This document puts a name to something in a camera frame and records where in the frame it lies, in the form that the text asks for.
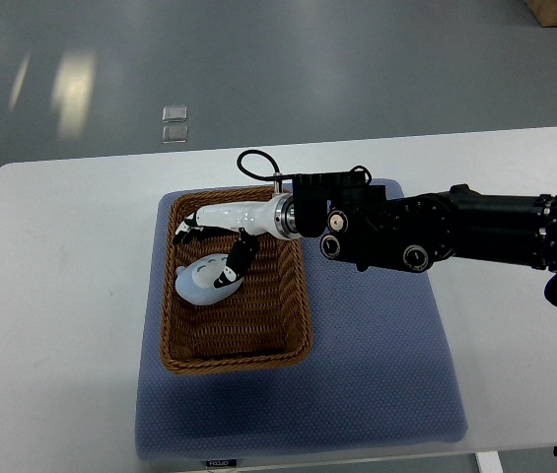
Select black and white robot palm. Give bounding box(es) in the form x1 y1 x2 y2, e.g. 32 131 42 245
173 194 292 289

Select blue and white plush toy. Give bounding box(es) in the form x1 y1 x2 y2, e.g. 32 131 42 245
174 253 243 305

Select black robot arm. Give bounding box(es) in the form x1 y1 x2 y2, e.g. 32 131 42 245
174 167 557 290

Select brown wicker basket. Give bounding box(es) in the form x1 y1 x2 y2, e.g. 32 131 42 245
160 187 313 375

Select lower metal floor plate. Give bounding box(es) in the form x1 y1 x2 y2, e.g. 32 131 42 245
162 124 188 144

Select metal floor plate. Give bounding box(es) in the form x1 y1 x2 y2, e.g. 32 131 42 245
162 104 188 122
162 124 188 144

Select upper metal floor plate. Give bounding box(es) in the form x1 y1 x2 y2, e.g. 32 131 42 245
162 104 188 122

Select blue quilted mat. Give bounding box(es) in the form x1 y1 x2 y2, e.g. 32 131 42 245
135 190 467 462

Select white table leg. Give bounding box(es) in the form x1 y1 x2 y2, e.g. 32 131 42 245
475 451 504 473

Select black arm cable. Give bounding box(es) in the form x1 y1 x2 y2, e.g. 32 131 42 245
236 149 295 194

